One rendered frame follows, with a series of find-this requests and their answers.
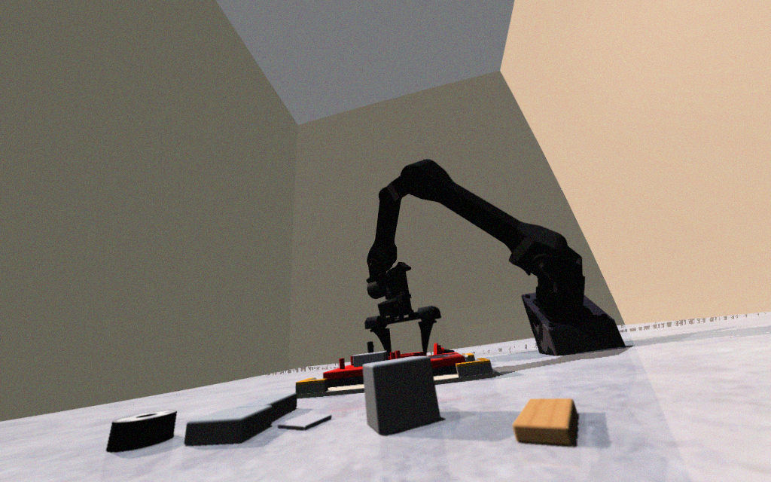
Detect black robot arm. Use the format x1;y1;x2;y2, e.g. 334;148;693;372
366;159;591;322

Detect black toy tyre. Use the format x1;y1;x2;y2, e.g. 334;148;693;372
106;410;177;453

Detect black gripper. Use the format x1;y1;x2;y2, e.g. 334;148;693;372
364;288;441;357

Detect tan wooden block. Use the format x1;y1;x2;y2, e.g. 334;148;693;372
513;398;577;447

